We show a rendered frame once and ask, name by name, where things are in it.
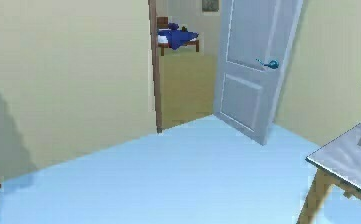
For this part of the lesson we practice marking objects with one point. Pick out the grey panelled room door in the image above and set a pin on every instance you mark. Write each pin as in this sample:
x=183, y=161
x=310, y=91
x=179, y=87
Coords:
x=248, y=50

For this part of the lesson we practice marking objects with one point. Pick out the brown wooden bed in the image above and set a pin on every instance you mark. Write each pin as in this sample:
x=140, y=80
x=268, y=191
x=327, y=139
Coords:
x=162, y=40

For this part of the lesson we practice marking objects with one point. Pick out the brown wooden door frame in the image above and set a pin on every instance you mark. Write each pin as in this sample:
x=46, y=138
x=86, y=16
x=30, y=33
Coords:
x=155, y=66

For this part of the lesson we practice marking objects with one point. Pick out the framed wall picture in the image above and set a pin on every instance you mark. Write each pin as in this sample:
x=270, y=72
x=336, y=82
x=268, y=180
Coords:
x=210, y=5

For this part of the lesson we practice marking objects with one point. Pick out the blue blanket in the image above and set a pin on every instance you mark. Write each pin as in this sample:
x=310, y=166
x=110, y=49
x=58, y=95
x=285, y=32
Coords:
x=176, y=37

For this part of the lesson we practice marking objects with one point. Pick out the grey-topped wooden vanity table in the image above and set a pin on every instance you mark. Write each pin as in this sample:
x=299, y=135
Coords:
x=341, y=156

